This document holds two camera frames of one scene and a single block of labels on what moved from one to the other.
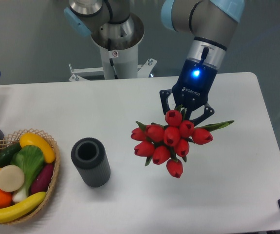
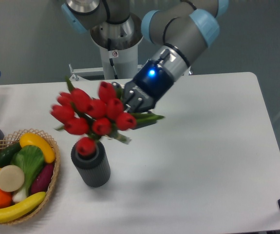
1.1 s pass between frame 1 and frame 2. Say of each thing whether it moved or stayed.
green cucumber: stayed
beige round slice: stayed
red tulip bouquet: moved
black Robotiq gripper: moved
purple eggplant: stayed
